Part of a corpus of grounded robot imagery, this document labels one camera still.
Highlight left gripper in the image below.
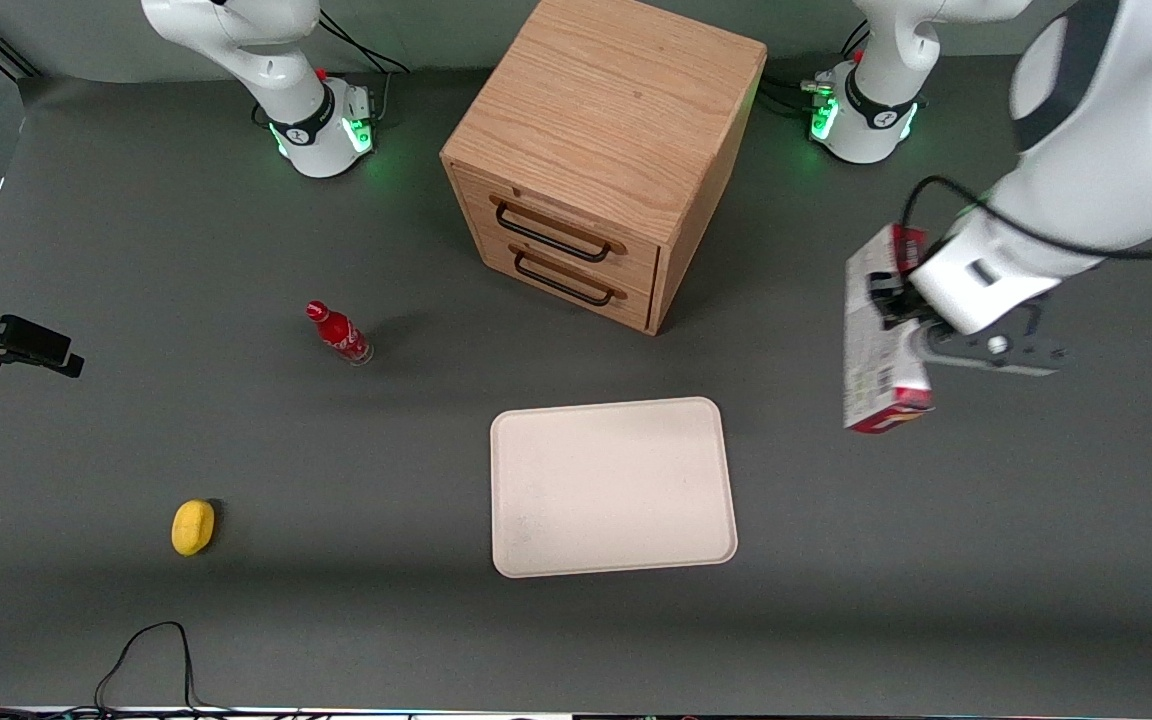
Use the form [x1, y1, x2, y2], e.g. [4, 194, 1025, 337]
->
[865, 210, 1105, 338]

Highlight red cookie box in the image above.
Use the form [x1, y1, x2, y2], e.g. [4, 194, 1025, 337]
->
[842, 224, 937, 435]

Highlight beige plastic tray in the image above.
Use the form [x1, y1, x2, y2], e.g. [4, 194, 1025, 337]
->
[489, 397, 739, 580]

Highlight yellow lemon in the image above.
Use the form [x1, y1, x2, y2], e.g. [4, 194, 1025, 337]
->
[171, 499, 217, 557]

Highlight red cola bottle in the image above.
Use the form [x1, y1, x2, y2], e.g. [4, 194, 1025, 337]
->
[305, 300, 375, 367]

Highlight wooden drawer front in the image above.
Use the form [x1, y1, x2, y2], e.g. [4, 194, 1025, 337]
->
[474, 228, 653, 333]
[450, 162, 661, 293]

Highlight wooden drawer cabinet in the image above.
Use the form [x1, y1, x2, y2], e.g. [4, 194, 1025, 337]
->
[440, 0, 769, 336]

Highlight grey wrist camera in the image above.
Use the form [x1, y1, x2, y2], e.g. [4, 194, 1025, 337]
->
[914, 300, 1071, 378]

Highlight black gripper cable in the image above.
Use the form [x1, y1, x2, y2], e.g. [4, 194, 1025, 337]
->
[900, 176, 1152, 263]

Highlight black arm base cables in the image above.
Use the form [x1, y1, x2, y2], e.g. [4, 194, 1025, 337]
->
[760, 22, 873, 121]
[316, 8, 411, 121]

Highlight black looped cable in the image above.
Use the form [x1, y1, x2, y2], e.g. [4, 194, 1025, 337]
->
[94, 621, 205, 717]

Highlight black drawer handle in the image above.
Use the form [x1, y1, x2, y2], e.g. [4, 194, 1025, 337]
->
[513, 249, 619, 308]
[493, 202, 617, 265]

